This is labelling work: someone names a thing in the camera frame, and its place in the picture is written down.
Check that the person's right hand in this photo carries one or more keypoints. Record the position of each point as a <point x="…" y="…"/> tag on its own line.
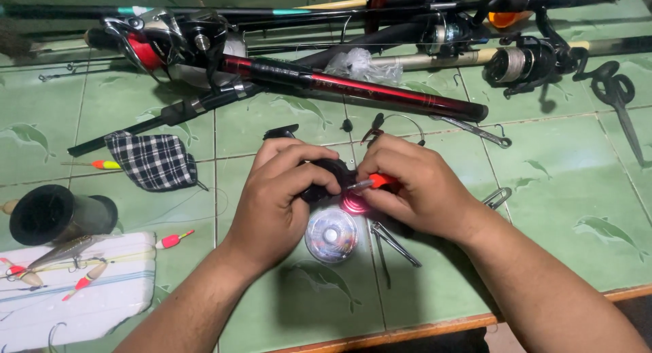
<point x="428" y="190"/>

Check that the person's left hand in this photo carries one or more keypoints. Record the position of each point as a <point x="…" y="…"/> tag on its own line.
<point x="270" y="215"/>

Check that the black fishing reel body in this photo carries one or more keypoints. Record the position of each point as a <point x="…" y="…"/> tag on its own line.
<point x="331" y="170"/>

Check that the clear fishing line spool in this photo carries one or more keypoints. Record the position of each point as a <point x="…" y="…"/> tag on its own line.
<point x="331" y="236"/>

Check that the silver metal pliers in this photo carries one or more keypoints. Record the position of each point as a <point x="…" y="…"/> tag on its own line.
<point x="395" y="246"/>

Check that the silver metal clip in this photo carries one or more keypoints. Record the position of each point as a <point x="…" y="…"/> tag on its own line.
<point x="496" y="197"/>

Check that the silver wrench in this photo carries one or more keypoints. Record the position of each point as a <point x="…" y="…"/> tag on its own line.
<point x="473" y="130"/>

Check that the pink metallic reel spool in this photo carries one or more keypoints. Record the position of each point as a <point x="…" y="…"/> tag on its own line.
<point x="354" y="205"/>

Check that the red white fishing float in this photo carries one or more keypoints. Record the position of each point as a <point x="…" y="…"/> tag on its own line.
<point x="170" y="240"/>

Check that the small black knob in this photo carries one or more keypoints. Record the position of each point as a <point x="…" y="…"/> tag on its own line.
<point x="347" y="125"/>

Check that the red black telescopic rod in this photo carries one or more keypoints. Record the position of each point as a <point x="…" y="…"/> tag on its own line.
<point x="356" y="88"/>

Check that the black white plaid cloth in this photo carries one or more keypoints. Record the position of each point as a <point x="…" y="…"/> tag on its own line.
<point x="153" y="159"/>

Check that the cream fishing rod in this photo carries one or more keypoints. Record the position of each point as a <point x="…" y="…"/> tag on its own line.
<point x="433" y="60"/>

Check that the clear plastic bag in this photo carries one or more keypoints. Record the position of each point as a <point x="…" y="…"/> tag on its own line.
<point x="361" y="66"/>

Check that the black silver spinning reel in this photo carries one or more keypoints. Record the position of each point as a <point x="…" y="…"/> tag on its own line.
<point x="448" y="34"/>

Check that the black spinning reel grey line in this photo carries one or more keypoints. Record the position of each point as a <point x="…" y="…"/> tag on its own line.
<point x="524" y="62"/>

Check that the orange yellow fishing float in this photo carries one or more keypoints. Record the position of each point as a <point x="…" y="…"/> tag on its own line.
<point x="104" y="164"/>

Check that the orange rod grip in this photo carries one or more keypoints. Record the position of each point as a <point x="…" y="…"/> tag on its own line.
<point x="507" y="19"/>

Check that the white foam board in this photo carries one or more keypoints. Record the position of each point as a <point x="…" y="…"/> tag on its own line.
<point x="102" y="302"/>

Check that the dark red rod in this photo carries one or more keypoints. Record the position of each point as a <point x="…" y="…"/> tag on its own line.
<point x="376" y="6"/>

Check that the slim red beige float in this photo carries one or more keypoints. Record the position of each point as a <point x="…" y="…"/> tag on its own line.
<point x="86" y="280"/>

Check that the red silver spinning reel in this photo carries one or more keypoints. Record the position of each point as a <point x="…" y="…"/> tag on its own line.
<point x="153" y="47"/>

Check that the silver fishing lure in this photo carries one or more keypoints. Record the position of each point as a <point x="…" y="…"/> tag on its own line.
<point x="66" y="250"/>

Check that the black scissors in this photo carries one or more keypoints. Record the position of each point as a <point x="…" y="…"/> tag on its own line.
<point x="619" y="101"/>

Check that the large black line spool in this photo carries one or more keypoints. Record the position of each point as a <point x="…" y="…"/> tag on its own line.
<point x="56" y="215"/>

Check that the black teal fishing rod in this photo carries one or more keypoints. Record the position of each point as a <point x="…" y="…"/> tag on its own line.
<point x="203" y="11"/>

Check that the red beige fishing float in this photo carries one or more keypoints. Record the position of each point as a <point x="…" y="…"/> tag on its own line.
<point x="23" y="274"/>

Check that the beige wooden float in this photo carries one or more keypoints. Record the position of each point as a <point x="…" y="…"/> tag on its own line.
<point x="9" y="207"/>

